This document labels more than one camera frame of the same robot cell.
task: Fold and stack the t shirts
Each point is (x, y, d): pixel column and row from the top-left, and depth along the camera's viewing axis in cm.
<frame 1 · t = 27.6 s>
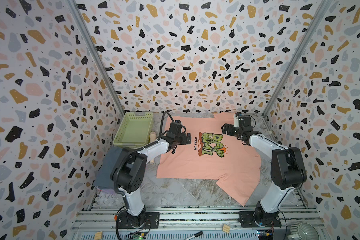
left hand: (185, 134, 94), fingers open
right hand: (226, 124, 96), fingers open
pink graphic t-shirt: (212, 155, 100), on the table
green plastic basket: (132, 130, 112), on the table

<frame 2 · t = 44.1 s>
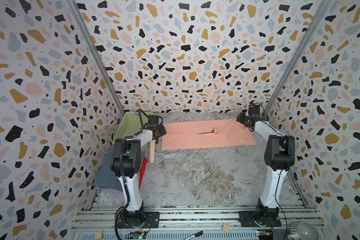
left hand: (163, 127, 101), fingers open
right hand: (239, 113, 103), fingers open
pink graphic t-shirt: (217, 133, 109), point 3 cm above the table
the other named things where they were.

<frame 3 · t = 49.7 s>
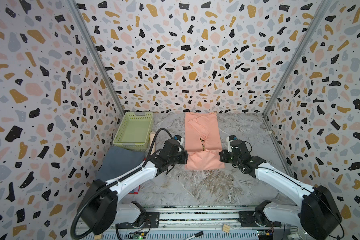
left hand: (190, 153, 81), fingers closed
right hand: (217, 150, 84), fingers closed
pink graphic t-shirt: (202, 141, 106), on the table
the other named things where they were.

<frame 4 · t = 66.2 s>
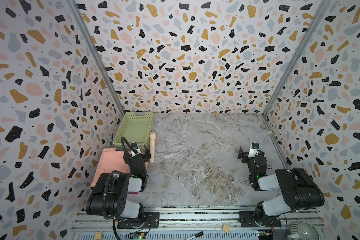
left hand: (135, 146, 87), fingers open
right hand: (248, 144, 90), fingers open
pink graphic t-shirt: (111, 162, 85), point 11 cm above the table
the other named things where they were.

